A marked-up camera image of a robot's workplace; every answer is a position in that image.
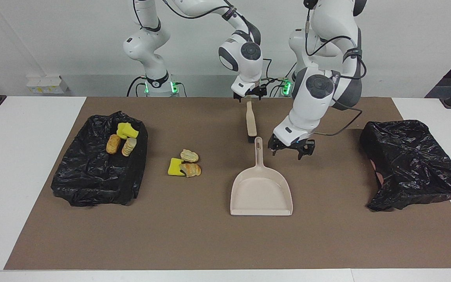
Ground beige hand brush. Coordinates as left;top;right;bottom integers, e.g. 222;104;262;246
246;101;258;143

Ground beige plastic dustpan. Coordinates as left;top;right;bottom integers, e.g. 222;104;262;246
230;137;293;216

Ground pale bread chunk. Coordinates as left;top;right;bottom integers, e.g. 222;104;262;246
180;149;199;163

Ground pale bread slice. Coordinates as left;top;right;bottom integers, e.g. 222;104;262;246
122;137;137;157

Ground brown bread roll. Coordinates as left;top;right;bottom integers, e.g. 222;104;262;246
106;134;121;154

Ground bin with black bag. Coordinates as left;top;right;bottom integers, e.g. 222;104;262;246
51;111;149;207
359;119;451;212

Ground brown table mat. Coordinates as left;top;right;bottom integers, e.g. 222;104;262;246
4;97;451;271

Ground black base cable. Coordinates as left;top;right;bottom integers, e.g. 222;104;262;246
269;78;292;98
127;76;148;97

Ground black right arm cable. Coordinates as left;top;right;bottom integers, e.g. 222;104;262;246
132;0;274;86

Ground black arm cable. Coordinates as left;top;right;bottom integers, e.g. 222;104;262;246
132;0;274;86
305;0;367;137

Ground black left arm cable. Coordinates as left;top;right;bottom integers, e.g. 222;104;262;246
305;0;367;137

